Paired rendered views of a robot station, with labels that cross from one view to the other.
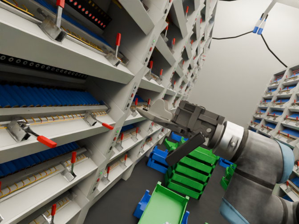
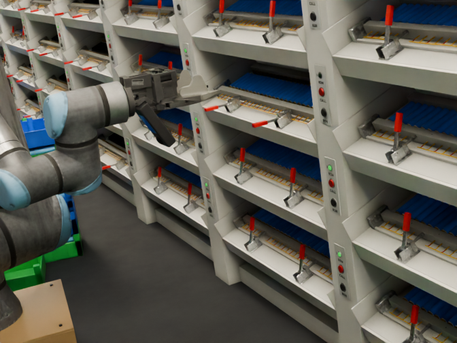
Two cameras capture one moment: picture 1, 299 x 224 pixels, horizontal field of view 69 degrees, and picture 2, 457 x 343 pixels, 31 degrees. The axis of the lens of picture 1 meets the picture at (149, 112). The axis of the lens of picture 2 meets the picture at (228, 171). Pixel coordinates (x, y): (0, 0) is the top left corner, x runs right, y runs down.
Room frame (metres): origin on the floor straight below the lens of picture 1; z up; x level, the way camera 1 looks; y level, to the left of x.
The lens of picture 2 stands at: (2.11, -1.02, 1.01)
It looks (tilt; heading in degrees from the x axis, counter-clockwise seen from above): 16 degrees down; 145
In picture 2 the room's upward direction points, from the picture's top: 8 degrees counter-clockwise
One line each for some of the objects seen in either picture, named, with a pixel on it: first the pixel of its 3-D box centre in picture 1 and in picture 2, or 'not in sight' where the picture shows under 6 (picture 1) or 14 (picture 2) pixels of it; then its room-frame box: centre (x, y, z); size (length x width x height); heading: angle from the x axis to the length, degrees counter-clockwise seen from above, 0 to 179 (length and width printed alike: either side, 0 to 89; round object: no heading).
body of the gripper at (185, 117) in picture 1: (195, 123); (149, 92); (0.55, -0.12, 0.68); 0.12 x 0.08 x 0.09; 78
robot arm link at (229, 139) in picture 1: (225, 139); (113, 103); (0.53, -0.20, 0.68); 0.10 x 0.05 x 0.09; 168
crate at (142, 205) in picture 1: (162, 213); not in sight; (1.22, -0.31, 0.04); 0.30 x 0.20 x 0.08; 79
